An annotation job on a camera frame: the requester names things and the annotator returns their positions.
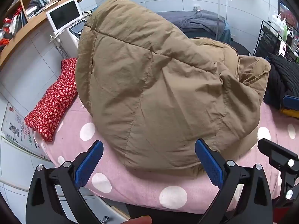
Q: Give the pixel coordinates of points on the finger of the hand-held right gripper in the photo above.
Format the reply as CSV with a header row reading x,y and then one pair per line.
x,y
278,155
292,102

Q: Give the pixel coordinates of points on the grey folded clothes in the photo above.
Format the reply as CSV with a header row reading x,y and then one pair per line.
x,y
38,1

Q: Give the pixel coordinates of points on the white monitor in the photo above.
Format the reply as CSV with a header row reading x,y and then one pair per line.
x,y
63,14

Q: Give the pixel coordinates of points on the red and white toy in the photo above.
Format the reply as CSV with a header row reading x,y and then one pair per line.
x,y
10,25

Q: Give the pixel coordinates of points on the black stool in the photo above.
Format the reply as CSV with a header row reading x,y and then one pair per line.
x,y
240,47

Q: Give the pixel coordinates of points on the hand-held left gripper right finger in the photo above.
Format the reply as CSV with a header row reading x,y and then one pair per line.
x,y
209,163

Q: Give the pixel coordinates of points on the small metal latch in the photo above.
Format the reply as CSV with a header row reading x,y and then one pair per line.
x,y
104,219

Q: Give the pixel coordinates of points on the white floor lamp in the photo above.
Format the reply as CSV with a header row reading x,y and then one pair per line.
x,y
219,16

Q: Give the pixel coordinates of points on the pink polka dot blanket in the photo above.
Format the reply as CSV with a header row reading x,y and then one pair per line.
x,y
130,182

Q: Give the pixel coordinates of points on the dark grey bedding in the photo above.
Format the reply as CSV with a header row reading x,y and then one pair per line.
x,y
198,21

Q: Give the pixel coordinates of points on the green bottle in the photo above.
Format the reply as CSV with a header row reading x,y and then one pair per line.
x,y
283,31

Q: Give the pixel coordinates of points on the red floral pillow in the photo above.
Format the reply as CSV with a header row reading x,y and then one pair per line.
x,y
51,107

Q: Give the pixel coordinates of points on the tan quilted comforter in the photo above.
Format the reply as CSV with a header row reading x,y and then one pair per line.
x,y
151,86

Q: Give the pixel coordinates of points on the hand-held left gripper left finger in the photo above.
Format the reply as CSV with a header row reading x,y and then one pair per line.
x,y
90,165

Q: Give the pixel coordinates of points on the white pump bottle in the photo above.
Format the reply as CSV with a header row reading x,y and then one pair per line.
x,y
275,22

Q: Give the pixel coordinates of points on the clear plastic bottle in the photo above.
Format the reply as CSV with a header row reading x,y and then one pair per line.
x,y
196,7

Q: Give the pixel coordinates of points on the white machine cabinet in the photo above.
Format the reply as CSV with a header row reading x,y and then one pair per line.
x,y
70,40

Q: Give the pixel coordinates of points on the black knit sweater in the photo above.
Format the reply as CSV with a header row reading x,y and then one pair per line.
x,y
280,79

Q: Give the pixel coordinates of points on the dark wall screen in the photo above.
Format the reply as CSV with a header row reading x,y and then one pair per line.
x,y
288,11

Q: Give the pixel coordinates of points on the person's left hand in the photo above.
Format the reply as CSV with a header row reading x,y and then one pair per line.
x,y
141,220

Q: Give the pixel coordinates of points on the wooden wall shelf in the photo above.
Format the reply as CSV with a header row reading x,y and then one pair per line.
x,y
14,44

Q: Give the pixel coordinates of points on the wall poster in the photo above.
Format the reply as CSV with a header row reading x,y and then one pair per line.
x,y
18,126

